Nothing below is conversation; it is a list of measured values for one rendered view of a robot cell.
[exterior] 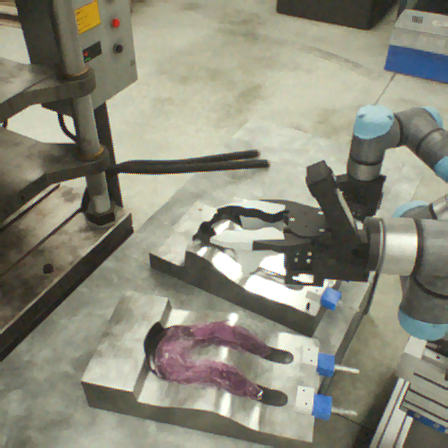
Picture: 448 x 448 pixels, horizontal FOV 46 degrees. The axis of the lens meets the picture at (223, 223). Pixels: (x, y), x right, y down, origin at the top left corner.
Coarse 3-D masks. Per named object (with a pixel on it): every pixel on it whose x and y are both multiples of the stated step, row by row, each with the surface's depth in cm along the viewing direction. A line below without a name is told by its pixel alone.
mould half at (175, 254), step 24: (192, 216) 161; (168, 240) 153; (168, 264) 148; (192, 264) 142; (216, 264) 138; (264, 264) 143; (216, 288) 143; (240, 288) 138; (264, 288) 137; (336, 288) 144; (264, 312) 139; (288, 312) 134; (312, 312) 130
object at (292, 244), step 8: (256, 240) 65; (264, 240) 65; (272, 240) 65; (280, 240) 66; (288, 240) 66; (296, 240) 66; (304, 240) 66; (256, 248) 66; (264, 248) 66; (272, 248) 65; (280, 248) 65; (288, 248) 65; (296, 248) 65; (304, 248) 66
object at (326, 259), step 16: (304, 208) 71; (320, 208) 71; (288, 224) 70; (304, 224) 68; (320, 224) 68; (368, 224) 68; (320, 240) 66; (336, 240) 68; (368, 240) 68; (288, 256) 69; (304, 256) 69; (320, 256) 67; (336, 256) 70; (352, 256) 69; (368, 256) 67; (288, 272) 69; (304, 272) 69; (320, 272) 69; (336, 272) 71; (352, 272) 70; (368, 272) 70
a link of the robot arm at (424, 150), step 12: (432, 132) 107; (444, 132) 107; (420, 144) 108; (432, 144) 106; (444, 144) 104; (420, 156) 109; (432, 156) 105; (444, 156) 103; (432, 168) 106; (444, 168) 103; (444, 180) 104
